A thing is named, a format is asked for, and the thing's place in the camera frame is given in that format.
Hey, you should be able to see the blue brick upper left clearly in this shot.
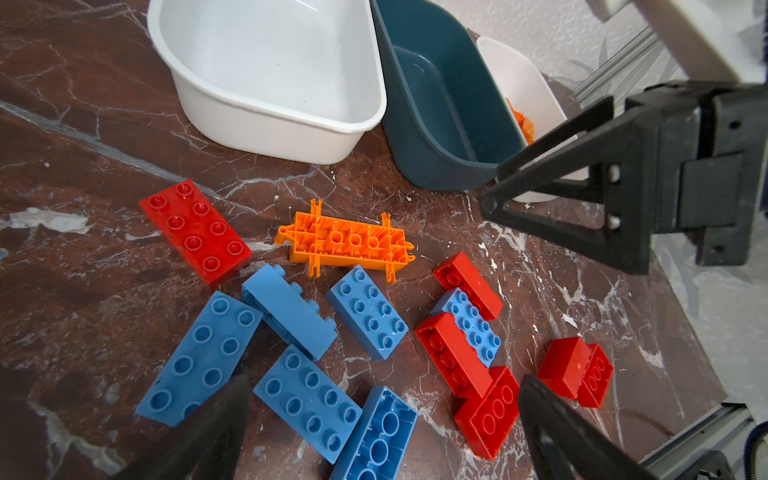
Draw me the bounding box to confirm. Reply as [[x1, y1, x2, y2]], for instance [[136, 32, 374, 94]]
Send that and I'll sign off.
[[242, 264, 337, 361]]

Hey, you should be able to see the right white plastic bin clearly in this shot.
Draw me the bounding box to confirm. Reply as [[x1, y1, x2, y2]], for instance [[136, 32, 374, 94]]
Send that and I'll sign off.
[[475, 35, 589, 204]]

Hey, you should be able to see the blue brick long left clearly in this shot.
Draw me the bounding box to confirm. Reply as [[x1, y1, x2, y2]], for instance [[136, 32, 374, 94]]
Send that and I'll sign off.
[[135, 292, 264, 426]]

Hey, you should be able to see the blue brick on red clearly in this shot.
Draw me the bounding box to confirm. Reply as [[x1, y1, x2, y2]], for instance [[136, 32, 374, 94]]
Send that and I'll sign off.
[[430, 288, 502, 367]]

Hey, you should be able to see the left white plastic bin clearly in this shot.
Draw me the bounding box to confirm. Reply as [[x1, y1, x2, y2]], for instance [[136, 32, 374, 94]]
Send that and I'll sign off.
[[147, 1, 387, 165]]

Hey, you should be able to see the teal plastic bin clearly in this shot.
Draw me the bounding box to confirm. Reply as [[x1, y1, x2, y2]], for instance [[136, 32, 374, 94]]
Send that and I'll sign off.
[[371, 0, 525, 191]]

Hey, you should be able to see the orange lego chassis plate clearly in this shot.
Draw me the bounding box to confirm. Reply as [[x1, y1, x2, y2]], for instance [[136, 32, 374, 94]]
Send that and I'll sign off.
[[274, 199, 415, 283]]

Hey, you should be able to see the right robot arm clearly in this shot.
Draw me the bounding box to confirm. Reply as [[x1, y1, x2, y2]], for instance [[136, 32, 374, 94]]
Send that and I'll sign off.
[[480, 1, 767, 274]]

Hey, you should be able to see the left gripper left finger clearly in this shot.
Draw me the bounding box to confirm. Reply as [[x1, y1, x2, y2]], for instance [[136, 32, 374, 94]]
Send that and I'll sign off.
[[114, 374, 251, 479]]

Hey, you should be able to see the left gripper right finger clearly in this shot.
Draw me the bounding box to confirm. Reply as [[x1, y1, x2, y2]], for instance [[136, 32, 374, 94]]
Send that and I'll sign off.
[[518, 375, 653, 479]]

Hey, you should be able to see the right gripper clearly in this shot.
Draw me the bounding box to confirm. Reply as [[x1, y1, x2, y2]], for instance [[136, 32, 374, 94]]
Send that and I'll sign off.
[[479, 81, 767, 275]]

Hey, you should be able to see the red brick sloped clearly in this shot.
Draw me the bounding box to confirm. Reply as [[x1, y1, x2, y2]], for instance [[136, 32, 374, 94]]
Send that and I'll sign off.
[[537, 337, 591, 400]]

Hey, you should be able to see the blue brick centre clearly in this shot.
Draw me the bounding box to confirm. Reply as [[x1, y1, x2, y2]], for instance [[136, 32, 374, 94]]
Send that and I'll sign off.
[[325, 265, 409, 361]]

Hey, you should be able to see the white plastic bin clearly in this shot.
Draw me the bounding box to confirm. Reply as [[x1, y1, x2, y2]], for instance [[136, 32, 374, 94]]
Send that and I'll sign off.
[[147, 1, 387, 165], [475, 35, 589, 204]]

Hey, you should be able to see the orange brick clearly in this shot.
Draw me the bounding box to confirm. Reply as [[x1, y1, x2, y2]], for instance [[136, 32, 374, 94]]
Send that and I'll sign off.
[[506, 99, 535, 145]]

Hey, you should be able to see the blue brick upside down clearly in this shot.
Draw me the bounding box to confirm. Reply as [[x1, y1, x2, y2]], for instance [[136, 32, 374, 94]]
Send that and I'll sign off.
[[330, 386, 418, 479]]

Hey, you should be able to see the blue brick lower middle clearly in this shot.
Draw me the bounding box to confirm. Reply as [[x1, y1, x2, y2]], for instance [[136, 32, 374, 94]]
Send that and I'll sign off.
[[253, 345, 362, 464]]

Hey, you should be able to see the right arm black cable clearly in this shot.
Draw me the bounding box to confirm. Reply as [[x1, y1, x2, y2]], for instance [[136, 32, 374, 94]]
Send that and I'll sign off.
[[742, 419, 768, 480]]

